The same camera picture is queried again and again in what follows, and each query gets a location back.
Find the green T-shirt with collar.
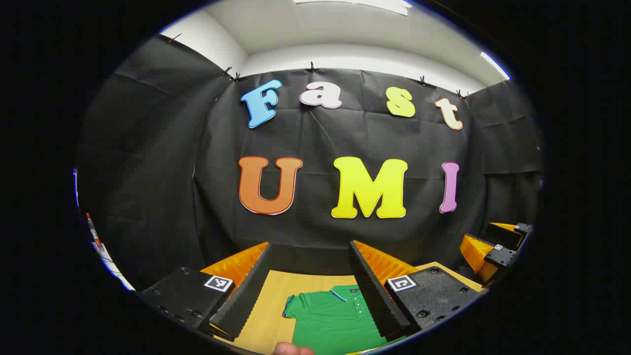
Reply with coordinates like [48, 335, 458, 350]
[282, 284, 407, 355]

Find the long ceiling light panel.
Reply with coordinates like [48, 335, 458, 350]
[481, 51, 511, 81]
[293, 0, 413, 16]

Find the row of black cloth clips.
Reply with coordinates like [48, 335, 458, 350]
[168, 32, 471, 99]

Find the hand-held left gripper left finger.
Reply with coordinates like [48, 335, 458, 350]
[136, 242, 273, 342]

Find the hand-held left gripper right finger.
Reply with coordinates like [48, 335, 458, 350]
[348, 240, 489, 342]

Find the black backdrop cloth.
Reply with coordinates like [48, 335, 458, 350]
[76, 35, 545, 291]

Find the white red printed board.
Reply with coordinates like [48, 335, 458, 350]
[73, 168, 135, 291]

